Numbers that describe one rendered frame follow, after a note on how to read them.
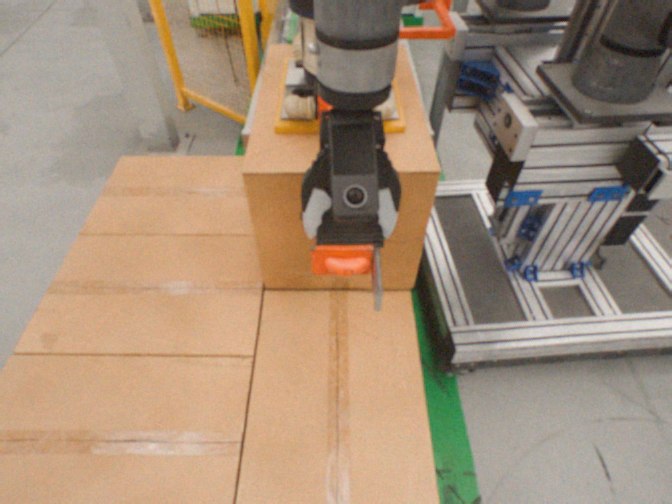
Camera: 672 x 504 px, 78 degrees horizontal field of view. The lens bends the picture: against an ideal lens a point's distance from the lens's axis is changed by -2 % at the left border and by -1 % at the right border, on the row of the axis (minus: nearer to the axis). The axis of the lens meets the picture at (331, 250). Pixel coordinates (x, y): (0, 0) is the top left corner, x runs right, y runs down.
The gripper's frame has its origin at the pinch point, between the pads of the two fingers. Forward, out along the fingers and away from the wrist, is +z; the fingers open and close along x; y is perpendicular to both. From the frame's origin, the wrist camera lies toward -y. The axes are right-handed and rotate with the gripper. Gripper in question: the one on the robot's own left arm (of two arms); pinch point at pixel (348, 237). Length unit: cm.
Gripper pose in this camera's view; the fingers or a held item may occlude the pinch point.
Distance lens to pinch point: 54.1
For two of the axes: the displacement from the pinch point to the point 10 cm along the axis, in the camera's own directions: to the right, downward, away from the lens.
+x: -10.0, 0.0, 0.0
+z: 0.0, 6.6, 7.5
